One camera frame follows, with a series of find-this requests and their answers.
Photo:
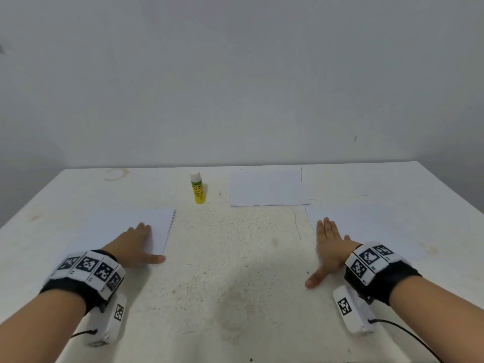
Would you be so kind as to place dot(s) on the black marker wristband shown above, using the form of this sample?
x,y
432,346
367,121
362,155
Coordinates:
x,y
382,272
85,276

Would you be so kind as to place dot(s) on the stack of white paper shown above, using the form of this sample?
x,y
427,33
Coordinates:
x,y
386,227
113,223

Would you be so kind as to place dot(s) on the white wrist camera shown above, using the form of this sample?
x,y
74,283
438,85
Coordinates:
x,y
352,307
107,321

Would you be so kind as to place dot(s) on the yellow glue stick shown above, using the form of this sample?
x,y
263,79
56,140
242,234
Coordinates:
x,y
198,191

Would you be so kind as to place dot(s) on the glued white paper sheet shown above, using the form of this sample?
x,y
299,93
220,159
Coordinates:
x,y
268,186

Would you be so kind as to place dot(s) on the person's right hand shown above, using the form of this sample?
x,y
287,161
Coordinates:
x,y
333,249

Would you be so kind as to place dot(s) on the person's left hand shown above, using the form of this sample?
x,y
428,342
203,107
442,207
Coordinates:
x,y
132,247

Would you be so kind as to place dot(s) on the person's left forearm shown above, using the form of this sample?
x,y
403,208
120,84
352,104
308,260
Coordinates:
x,y
34,332

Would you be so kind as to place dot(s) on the person's right forearm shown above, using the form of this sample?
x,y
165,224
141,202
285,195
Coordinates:
x,y
446,325

